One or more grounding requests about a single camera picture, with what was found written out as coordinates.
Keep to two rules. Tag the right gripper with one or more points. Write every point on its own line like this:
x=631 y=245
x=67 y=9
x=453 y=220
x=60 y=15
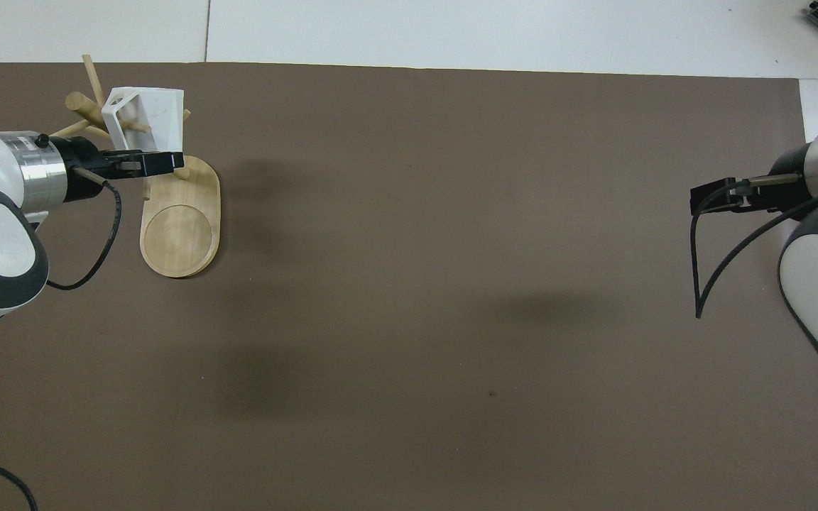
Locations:
x=787 y=165

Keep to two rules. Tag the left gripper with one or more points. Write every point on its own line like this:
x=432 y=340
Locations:
x=82 y=170

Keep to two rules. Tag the white cup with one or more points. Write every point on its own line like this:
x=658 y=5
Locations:
x=157 y=117

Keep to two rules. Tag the wooden cup rack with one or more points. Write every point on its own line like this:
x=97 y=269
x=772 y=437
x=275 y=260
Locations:
x=180 y=234

